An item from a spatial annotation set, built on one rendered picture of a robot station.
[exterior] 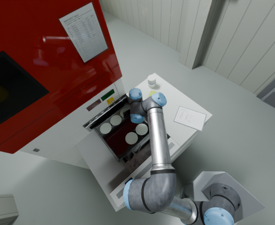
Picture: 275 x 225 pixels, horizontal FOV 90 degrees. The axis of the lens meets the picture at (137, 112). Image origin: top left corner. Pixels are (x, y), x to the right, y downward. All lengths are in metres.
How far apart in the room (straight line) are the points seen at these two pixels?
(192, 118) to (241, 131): 1.34
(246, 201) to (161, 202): 0.61
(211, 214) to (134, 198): 0.41
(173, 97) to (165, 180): 0.78
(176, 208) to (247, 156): 1.62
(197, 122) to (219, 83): 1.68
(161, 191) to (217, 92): 2.21
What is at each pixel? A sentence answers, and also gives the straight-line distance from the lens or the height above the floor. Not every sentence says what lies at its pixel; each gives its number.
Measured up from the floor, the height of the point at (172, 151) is 0.96.
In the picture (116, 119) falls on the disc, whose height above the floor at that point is 0.90.
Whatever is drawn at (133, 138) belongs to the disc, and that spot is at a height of 0.90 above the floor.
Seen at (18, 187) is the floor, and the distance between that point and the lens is 2.72.
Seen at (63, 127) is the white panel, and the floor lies 1.10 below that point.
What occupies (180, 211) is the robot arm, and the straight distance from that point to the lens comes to 0.83.
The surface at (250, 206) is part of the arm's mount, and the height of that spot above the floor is 0.98.
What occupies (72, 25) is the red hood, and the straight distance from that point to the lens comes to 0.73.
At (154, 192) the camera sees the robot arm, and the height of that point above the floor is 1.38.
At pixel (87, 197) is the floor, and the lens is 2.13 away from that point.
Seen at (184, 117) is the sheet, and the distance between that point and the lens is 1.10.
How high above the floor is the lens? 1.94
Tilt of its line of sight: 61 degrees down
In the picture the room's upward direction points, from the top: 15 degrees counter-clockwise
